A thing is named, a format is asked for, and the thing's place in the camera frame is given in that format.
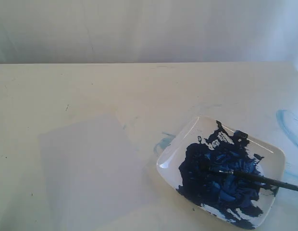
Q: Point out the black paintbrush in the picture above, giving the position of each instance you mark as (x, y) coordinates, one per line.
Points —
(248, 176)

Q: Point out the white square paint plate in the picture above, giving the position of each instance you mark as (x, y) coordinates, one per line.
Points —
(242, 203)

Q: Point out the white paper sheet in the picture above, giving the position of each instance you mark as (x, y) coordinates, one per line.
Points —
(92, 174)

